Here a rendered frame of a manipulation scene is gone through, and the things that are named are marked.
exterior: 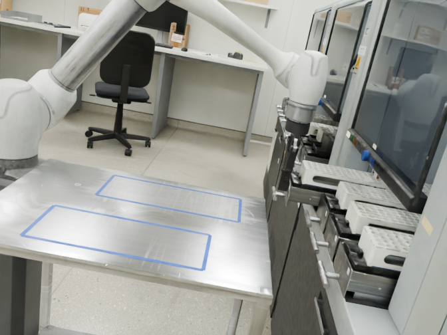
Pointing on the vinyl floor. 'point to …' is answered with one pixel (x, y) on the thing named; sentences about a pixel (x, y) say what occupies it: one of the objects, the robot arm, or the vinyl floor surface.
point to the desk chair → (125, 83)
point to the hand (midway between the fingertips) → (284, 179)
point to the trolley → (140, 234)
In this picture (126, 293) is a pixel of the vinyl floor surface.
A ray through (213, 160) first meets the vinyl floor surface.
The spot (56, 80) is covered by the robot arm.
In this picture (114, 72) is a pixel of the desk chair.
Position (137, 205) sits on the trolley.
